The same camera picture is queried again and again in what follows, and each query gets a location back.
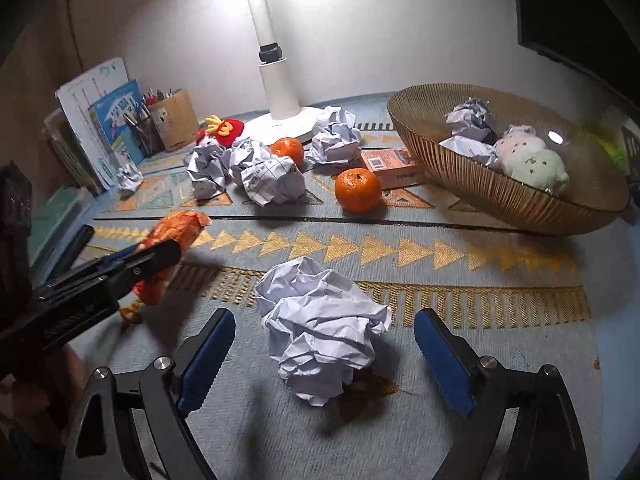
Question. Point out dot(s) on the orange snack packet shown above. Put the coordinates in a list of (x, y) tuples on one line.
[(166, 243)]

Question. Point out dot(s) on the white desk lamp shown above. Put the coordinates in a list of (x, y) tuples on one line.
[(286, 118)]

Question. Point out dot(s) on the black mesh pen holder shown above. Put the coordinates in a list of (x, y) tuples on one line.
[(145, 131)]

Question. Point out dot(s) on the grid paper ball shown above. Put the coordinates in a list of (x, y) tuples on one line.
[(264, 177)]

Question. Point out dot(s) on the pink small carton box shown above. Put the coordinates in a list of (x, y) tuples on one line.
[(394, 168)]

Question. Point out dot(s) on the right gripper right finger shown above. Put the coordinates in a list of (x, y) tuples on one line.
[(546, 441)]

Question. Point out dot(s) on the black monitor screen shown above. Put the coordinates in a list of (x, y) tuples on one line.
[(585, 35)]

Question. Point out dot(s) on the white paper ball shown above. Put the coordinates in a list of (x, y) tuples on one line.
[(319, 326)]

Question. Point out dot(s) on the blue study book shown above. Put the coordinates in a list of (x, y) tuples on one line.
[(107, 115)]

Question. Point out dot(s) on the Hello Kitty plush toy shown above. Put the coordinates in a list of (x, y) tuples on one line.
[(224, 130)]

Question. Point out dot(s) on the far left paper ball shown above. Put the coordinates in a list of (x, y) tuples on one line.
[(129, 179)]

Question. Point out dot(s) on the green yellow package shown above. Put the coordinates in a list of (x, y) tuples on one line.
[(607, 139)]

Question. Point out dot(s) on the crumpled paper ball centre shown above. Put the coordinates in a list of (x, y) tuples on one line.
[(208, 166)]

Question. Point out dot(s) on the three-ball dango plush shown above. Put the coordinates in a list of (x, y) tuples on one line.
[(525, 157)]

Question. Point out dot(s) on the bamboo pen holder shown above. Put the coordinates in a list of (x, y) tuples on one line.
[(175, 120)]

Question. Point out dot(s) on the crumpled paper ball near lamp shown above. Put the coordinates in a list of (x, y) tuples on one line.
[(335, 140)]

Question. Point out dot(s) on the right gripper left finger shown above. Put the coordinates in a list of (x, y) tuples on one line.
[(104, 441)]

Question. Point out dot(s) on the orange tangerine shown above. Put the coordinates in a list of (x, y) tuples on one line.
[(289, 147), (358, 190)]

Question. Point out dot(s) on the small paper ball in bowl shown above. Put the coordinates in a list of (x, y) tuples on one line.
[(480, 152)]

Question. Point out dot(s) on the stack of books left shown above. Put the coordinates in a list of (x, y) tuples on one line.
[(68, 197)]

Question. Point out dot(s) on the paper ball front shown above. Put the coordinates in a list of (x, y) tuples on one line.
[(474, 120)]

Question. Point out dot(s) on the amber ribbed glass bowl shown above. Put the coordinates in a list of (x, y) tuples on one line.
[(596, 195)]

